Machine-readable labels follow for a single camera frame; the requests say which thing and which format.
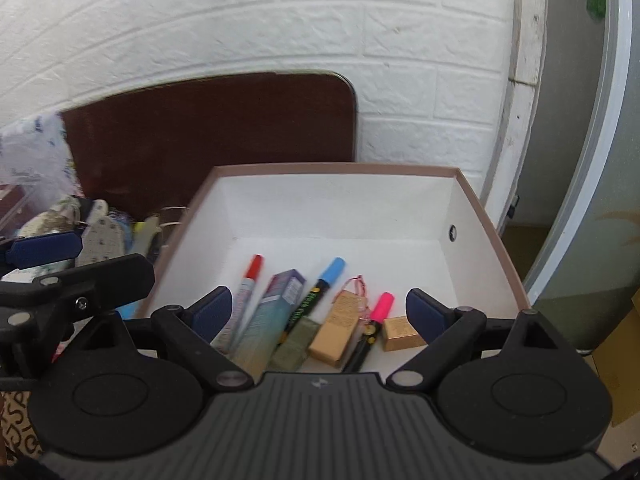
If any red cap white marker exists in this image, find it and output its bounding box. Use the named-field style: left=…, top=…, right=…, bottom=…
left=213, top=254, right=264, bottom=354

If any long teal gradient box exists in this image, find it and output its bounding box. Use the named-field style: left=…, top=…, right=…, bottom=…
left=232, top=269, right=306, bottom=382

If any olive green small box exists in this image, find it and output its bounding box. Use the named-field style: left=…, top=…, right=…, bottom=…
left=267, top=316, right=320, bottom=372

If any black marker blue cap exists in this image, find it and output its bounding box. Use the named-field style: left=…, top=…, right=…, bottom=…
left=278, top=257, right=346, bottom=344

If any gold rectangular box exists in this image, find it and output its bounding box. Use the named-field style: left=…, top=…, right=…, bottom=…
left=308, top=292, right=367, bottom=367

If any white dotted plastic package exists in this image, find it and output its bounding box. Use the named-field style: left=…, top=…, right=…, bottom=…
left=75, top=200, right=125, bottom=266

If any small gold cube box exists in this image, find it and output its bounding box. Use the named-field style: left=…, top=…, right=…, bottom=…
left=383, top=316, right=426, bottom=352

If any pink cap black marker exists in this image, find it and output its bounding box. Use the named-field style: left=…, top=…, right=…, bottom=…
left=342, top=292, right=395, bottom=374

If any white floral plastic bag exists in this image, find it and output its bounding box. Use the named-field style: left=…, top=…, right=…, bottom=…
left=1, top=113, right=84, bottom=202

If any brown cardboard box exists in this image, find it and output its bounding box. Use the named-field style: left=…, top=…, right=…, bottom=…
left=135, top=161, right=532, bottom=376

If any letter print table cloth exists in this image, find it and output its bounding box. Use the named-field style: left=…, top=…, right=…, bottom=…
left=1, top=391, right=42, bottom=466

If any dark brown chair back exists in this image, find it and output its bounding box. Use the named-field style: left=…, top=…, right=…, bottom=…
left=62, top=72, right=357, bottom=218

